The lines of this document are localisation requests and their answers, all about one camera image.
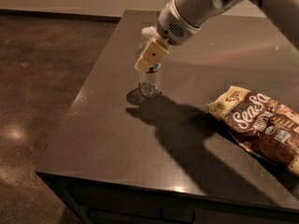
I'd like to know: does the dark cabinet under counter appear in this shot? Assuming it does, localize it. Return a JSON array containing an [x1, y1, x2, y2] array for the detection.
[[36, 172, 299, 224]]

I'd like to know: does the clear plastic water bottle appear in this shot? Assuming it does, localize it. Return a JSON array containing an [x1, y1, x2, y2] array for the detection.
[[136, 26, 162, 98]]

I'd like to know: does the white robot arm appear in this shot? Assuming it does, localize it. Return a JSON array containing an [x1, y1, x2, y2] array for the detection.
[[135, 0, 299, 72]]

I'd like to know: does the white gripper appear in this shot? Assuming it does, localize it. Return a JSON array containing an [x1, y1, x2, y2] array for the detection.
[[135, 0, 200, 72]]

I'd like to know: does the brown sea salt snack bag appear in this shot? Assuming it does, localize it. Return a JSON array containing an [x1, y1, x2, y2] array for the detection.
[[206, 86, 299, 175]]

